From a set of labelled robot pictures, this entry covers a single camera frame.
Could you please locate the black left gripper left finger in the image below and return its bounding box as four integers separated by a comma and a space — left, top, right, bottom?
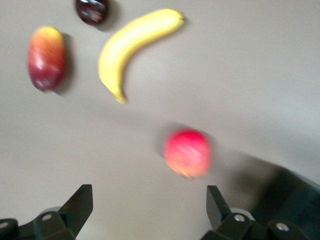
0, 184, 94, 240

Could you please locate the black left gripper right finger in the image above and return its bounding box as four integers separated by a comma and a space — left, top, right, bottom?
199, 185, 311, 240

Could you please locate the black plastic box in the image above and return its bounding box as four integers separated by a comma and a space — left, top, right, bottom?
259, 167, 320, 240

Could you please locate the yellow banana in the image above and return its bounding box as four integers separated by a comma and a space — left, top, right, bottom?
97, 8, 186, 104

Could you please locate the brown table mat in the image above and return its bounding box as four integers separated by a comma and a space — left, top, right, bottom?
0, 0, 320, 240

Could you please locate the red yellow mango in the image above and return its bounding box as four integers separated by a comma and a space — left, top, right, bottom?
26, 25, 67, 93

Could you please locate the dark purple mangosteen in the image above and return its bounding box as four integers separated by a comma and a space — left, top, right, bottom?
75, 0, 111, 26

